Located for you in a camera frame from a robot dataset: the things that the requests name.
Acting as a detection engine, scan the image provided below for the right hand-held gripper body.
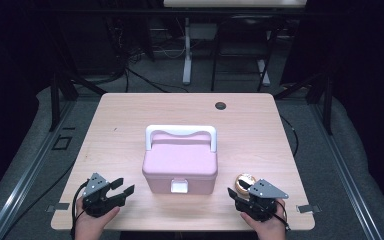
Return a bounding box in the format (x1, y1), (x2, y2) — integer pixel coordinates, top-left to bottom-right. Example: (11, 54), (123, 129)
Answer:
(235, 178), (289, 223)

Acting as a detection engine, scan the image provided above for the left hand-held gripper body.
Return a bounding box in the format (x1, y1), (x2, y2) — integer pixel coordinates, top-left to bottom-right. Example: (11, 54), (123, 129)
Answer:
(81, 172), (128, 218)

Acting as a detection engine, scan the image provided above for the round gold tin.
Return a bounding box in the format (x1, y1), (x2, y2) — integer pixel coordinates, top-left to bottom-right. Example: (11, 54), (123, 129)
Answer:
(234, 173), (257, 198)

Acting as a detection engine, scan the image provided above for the pink storage box white handle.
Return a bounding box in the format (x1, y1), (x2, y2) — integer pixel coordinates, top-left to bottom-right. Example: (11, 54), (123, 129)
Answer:
(141, 124), (219, 196)

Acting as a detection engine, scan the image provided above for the person's right hand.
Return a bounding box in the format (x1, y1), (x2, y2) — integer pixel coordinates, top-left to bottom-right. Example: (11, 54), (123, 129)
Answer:
(240, 199), (287, 240)

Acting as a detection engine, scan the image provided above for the person's left hand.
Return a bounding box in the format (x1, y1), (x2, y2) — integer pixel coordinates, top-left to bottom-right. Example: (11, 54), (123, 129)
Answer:
(75, 198), (121, 240)

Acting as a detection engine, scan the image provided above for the grey tape strip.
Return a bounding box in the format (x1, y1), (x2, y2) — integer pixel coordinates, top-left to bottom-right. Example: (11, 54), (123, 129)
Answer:
(45, 202), (71, 213)
(296, 204), (322, 214)

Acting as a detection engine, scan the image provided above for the white desk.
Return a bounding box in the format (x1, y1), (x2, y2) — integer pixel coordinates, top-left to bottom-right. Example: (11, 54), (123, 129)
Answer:
(163, 0), (308, 88)

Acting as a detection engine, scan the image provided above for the dark curtain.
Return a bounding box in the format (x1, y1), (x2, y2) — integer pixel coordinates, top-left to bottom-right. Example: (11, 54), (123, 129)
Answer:
(281, 0), (384, 214)
(0, 0), (52, 204)

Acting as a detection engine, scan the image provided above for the black chair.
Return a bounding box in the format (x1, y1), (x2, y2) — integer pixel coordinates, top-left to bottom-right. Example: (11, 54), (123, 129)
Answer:
(210, 13), (278, 93)

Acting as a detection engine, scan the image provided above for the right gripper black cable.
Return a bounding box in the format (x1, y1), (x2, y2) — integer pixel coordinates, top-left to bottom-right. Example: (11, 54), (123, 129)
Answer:
(258, 199), (292, 232)

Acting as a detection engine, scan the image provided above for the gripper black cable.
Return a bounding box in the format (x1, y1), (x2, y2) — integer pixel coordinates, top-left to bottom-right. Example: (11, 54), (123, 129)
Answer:
(70, 179), (91, 240)
(258, 199), (292, 232)

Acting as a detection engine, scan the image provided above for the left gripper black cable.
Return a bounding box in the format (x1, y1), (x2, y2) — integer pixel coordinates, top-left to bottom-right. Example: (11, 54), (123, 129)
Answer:
(70, 179), (91, 240)

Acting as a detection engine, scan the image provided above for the black floor cable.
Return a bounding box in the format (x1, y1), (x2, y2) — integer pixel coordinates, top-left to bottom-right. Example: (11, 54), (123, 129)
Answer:
(279, 114), (300, 158)
(0, 161), (77, 240)
(123, 66), (190, 94)

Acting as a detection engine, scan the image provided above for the aluminium floor rail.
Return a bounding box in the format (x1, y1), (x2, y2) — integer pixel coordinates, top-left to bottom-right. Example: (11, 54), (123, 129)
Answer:
(312, 103), (384, 240)
(0, 99), (77, 240)

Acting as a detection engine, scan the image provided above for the black metal frame stand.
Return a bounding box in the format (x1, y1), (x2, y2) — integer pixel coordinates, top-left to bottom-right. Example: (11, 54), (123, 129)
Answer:
(274, 71), (334, 136)
(48, 69), (108, 133)

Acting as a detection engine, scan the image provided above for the white cable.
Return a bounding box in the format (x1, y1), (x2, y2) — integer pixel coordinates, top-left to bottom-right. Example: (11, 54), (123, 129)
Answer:
(152, 41), (187, 60)

